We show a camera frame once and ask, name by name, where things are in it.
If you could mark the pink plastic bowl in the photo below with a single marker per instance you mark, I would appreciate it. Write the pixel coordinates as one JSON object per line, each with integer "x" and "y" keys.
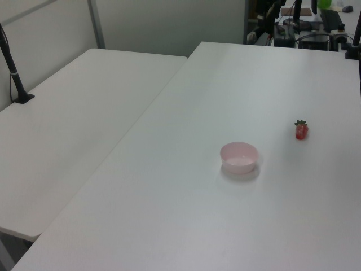
{"x": 239, "y": 161}

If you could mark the red toy strawberry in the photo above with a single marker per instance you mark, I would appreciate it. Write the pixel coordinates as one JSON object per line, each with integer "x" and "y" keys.
{"x": 301, "y": 132}

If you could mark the black electronics box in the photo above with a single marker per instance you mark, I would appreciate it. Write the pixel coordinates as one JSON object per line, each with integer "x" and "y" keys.
{"x": 284, "y": 36}

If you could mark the black monitor stand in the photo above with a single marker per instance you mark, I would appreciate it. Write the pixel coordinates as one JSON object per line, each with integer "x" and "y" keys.
{"x": 296, "y": 15}

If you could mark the green plastic object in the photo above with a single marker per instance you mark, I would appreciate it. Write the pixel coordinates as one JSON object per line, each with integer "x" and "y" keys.
{"x": 324, "y": 3}

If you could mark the black clamped stand pole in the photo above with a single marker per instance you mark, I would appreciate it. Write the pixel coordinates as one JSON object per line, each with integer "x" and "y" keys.
{"x": 355, "y": 39}

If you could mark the black computer mouse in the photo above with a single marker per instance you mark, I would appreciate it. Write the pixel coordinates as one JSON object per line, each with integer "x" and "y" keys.
{"x": 347, "y": 8}

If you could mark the grey metal partition frame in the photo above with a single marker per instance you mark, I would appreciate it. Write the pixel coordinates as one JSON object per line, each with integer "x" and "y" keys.
{"x": 96, "y": 24}

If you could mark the black camera pole with clamp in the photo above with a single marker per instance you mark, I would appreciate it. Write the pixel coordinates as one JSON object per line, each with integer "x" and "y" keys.
{"x": 12, "y": 67}

